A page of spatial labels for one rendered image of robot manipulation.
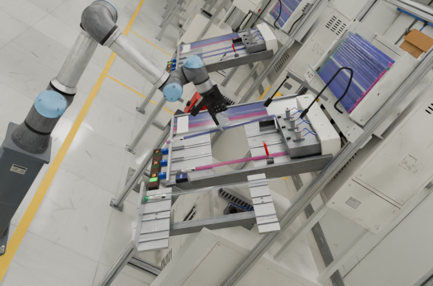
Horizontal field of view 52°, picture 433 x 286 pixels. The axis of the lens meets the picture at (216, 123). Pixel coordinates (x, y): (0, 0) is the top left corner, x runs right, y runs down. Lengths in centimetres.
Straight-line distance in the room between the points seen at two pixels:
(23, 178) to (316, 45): 215
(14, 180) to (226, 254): 98
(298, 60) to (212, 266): 169
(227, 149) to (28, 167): 186
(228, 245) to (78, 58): 106
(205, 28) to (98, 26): 477
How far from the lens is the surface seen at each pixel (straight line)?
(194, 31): 646
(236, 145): 346
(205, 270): 219
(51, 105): 184
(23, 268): 228
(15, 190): 206
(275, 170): 188
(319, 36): 325
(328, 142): 189
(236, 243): 209
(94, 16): 172
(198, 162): 201
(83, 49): 188
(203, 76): 185
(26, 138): 191
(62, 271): 234
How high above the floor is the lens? 165
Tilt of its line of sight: 19 degrees down
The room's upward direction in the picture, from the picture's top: 36 degrees clockwise
